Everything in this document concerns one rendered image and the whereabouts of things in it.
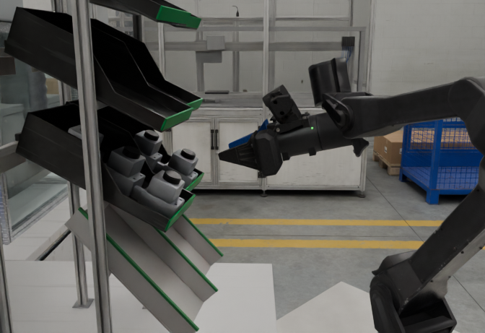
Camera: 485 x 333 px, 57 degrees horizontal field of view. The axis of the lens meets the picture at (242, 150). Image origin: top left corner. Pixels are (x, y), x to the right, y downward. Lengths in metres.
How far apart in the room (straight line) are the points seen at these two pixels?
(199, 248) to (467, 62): 8.99
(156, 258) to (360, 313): 0.52
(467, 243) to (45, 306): 0.99
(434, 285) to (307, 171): 4.03
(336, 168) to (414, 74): 5.07
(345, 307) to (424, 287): 0.61
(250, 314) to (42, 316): 0.49
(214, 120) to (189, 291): 3.61
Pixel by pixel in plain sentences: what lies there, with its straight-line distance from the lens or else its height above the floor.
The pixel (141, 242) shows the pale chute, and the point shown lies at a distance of 0.90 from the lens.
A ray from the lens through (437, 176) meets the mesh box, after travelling 4.69.
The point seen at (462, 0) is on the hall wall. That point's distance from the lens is 9.73.
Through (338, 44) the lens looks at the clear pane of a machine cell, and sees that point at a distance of 4.47.
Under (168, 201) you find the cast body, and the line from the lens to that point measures 0.74.
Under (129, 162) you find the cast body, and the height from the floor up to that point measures 1.29.
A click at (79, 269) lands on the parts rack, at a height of 0.96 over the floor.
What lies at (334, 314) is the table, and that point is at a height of 0.86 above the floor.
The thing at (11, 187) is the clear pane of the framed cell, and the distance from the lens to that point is 1.67.
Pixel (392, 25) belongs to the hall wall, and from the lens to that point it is 9.27.
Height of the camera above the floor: 1.47
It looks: 13 degrees down
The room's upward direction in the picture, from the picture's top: straight up
